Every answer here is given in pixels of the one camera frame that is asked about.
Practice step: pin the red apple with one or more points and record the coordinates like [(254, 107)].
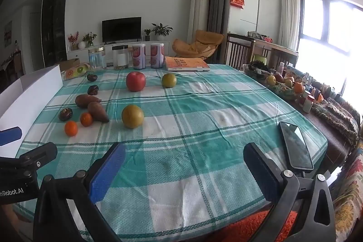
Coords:
[(135, 81)]

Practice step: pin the small potted green plant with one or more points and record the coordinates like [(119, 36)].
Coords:
[(147, 33)]

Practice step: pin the pink printed can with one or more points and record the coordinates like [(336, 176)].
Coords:
[(157, 55), (139, 56)]

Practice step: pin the brown sweet potato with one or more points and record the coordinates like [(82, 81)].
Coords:
[(97, 112), (86, 101)]

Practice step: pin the dark wooden furniture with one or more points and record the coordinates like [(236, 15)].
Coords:
[(11, 66)]

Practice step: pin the white foam board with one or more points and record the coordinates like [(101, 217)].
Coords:
[(28, 94)]

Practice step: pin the large yellow-green pear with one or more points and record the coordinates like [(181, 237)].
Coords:
[(132, 116)]

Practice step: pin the clear jar black lid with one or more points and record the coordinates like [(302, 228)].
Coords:
[(120, 57)]

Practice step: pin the orange red cushion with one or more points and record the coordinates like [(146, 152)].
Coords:
[(255, 227)]

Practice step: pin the clear jar gold lid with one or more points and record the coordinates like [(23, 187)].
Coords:
[(97, 59)]

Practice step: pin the window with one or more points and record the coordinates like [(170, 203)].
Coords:
[(329, 26)]

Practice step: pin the green stool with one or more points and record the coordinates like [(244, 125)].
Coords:
[(259, 59)]

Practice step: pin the black television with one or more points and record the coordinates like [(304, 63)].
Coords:
[(122, 28)]

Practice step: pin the dark wooden slatted chair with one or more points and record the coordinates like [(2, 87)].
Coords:
[(239, 50), (279, 57)]

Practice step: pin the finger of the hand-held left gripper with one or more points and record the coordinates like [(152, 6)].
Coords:
[(42, 154), (10, 135)]

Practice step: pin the row of small bottles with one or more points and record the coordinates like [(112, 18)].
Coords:
[(312, 91)]

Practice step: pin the red flowers in vase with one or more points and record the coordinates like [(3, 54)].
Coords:
[(73, 39)]

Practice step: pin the green white checked tablecloth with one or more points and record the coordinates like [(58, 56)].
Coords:
[(184, 145)]

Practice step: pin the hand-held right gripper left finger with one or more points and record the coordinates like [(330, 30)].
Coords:
[(107, 171)]

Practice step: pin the black smartphone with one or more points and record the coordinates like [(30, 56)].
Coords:
[(296, 145)]

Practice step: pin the round white vase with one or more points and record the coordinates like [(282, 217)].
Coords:
[(81, 45)]

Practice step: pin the framed wall picture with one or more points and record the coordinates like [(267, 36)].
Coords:
[(8, 33)]

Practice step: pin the dark brown chestnut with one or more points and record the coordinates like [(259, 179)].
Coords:
[(92, 77), (93, 89)]

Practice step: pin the leafy plant in vase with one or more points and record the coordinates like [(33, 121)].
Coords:
[(89, 38)]

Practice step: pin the fruit print tissue box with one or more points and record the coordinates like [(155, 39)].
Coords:
[(75, 71)]

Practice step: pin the floral printed cloth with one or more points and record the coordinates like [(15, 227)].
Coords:
[(348, 196)]

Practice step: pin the brown cardboard box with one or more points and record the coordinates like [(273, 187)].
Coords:
[(69, 62)]

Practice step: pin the dark brown passion fruit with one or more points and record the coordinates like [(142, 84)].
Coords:
[(65, 114)]

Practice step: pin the patterned woven blanket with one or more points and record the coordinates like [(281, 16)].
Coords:
[(337, 117)]

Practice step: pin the large potted green plant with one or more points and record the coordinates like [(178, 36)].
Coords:
[(161, 29)]

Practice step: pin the white television cabinet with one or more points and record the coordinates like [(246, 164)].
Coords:
[(85, 49)]

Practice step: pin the basket of mixed fruit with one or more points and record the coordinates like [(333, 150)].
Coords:
[(283, 87)]

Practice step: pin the covered standing air conditioner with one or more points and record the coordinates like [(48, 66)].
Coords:
[(198, 8)]

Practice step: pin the orange lounge chair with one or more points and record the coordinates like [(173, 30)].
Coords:
[(195, 45)]

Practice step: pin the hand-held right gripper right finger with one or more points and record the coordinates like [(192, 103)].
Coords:
[(261, 171)]

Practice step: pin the small green pear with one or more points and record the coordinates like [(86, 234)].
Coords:
[(169, 80)]

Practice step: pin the black display cabinet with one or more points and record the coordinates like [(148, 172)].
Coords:
[(55, 23)]

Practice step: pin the white curtain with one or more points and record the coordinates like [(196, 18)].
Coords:
[(289, 12)]

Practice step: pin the small orange mandarin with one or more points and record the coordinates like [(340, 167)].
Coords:
[(86, 119), (71, 128)]

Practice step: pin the orange book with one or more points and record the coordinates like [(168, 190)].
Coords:
[(187, 63)]

